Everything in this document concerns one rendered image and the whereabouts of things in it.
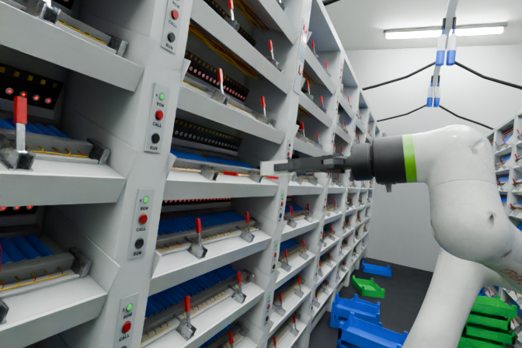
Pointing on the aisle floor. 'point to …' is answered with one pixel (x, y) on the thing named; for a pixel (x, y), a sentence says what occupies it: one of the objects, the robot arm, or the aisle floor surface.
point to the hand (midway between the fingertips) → (277, 168)
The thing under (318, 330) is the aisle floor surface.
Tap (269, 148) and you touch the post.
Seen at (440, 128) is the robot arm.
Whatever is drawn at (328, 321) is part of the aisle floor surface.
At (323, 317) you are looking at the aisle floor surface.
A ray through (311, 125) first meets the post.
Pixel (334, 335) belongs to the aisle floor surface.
